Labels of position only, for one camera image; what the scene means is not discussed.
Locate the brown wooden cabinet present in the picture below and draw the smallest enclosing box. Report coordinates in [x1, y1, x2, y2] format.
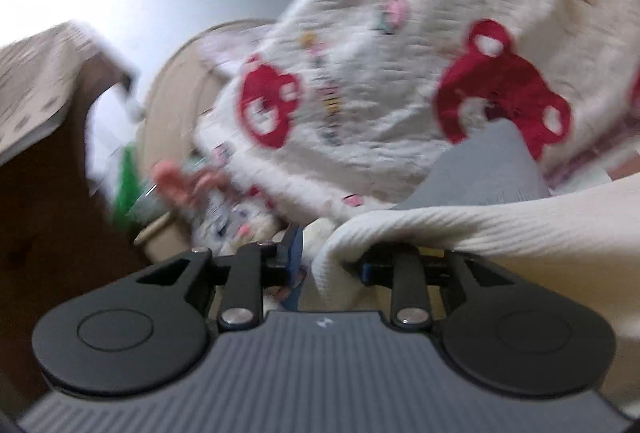
[0, 80, 151, 414]

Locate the patterned beige table cloth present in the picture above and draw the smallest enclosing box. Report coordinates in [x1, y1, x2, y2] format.
[0, 20, 138, 166]

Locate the white quilt with red bears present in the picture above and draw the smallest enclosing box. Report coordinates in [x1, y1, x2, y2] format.
[192, 0, 640, 224]

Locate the cream knit garment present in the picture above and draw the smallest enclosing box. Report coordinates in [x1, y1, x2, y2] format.
[312, 175, 640, 419]

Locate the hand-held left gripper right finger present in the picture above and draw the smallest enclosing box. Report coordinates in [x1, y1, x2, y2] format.
[360, 246, 517, 332]

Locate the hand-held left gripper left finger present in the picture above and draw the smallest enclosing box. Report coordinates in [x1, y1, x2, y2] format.
[135, 224, 305, 332]

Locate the green packet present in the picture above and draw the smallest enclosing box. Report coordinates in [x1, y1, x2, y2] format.
[111, 145, 143, 229]

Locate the grey folded garment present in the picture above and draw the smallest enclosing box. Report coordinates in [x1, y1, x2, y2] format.
[395, 119, 551, 212]

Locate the pink toy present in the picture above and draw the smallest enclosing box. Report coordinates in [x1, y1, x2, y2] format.
[150, 160, 221, 211]

